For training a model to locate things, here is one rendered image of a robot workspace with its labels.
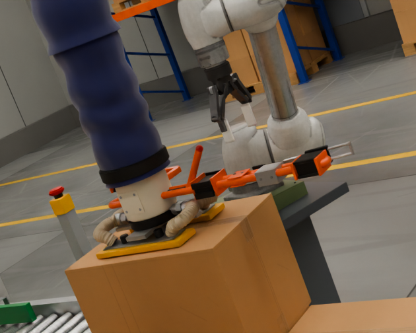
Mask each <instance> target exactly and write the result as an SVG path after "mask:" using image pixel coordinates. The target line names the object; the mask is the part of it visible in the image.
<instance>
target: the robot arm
mask: <svg viewBox="0 0 416 333"><path fill-rule="evenodd" d="M286 3H287V0H178V13H179V17H180V22H181V25H182V29H183V31H184V34H185V36H186V38H187V40H188V42H189V43H190V44H191V46H192V48H193V50H194V54H195V56H196V58H197V61H198V63H199V66H200V68H205V70H204V72H205V75H206V77H207V80H208V81H211V82H212V84H213V86H212V87H207V92H208V95H209V105H210V113H211V121H212V122H214V123H215V122H217V123H218V125H219V127H220V130H221V132H222V135H223V142H222V153H223V161H224V164H225V168H226V173H227V175H230V174H234V173H235V172H236V171H239V170H246V169H249V168H250V170H253V169H252V167H254V166H258V165H264V164H265V165H269V164H273V163H278V162H283V163H284V164H285V163H291V162H293V161H294V160H291V161H287V162H284V159H288V158H291V157H295V156H299V155H302V154H305V153H304V152H305V151H307V150H310V149H315V148H317V147H321V146H324V145H325V144H326V139H325V134H324V128H323V125H322V123H321V122H320V121H319V120H318V119H317V118H315V117H313V116H309V117H308V116H307V114H306V112H305V111H304V110H303V109H302V108H300V107H298V106H297V105H296V101H295V96H294V93H293V89H292V86H291V81H290V78H289V74H288V71H287V66H286V63H285V57H284V54H283V49H282V47H281V42H280V39H279V34H278V31H277V27H276V24H277V20H278V14H279V12H280V11H281V10H282V9H283V7H284V6H285V5H286ZM240 29H244V30H246V31H247V32H248V35H249V37H250V41H251V45H252V49H253V51H254V55H255V59H256V63H257V65H258V69H259V73H260V77H261V81H262V83H263V88H264V91H265V95H266V98H267V102H268V105H269V109H270V112H271V115H270V116H269V118H268V120H267V129H258V130H257V129H256V125H257V122H256V119H255V117H254V114H253V112H252V109H251V106H250V102H252V96H251V94H250V93H249V92H248V90H247V88H246V87H245V86H244V85H243V83H242V82H241V80H240V79H239V77H238V75H237V73H232V68H231V66H230V63H229V61H228V60H226V59H228V58H229V54H228V50H227V48H226V45H225V41H224V40H223V36H226V35H227V34H229V33H231V32H234V31H236V30H240ZM231 73H232V74H231ZM229 94H231V95H232V96H233V97H234V98H235V99H236V100H237V101H239V102H240V103H241V105H240V107H241V109H242V113H243V115H244V118H245V120H246V122H242V123H239V124H235V125H233V126H231V127H230V126H229V123H228V120H227V118H225V99H226V98H227V95H229ZM245 95H247V96H245ZM283 185H284V182H283V181H281V182H280V183H278V184H272V185H268V186H262V187H259V186H258V183H257V181H255V182H248V183H246V184H245V185H244V186H239V187H235V188H230V187H229V188H228V190H229V191H230V192H231V193H229V194H228V195H226V196H224V197H223V200H224V201H225V202H226V201H231V200H238V199H242V198H249V197H252V196H259V195H263V194H268V193H270V192H271V191H273V190H275V189H277V188H278V187H281V186H283Z"/></svg>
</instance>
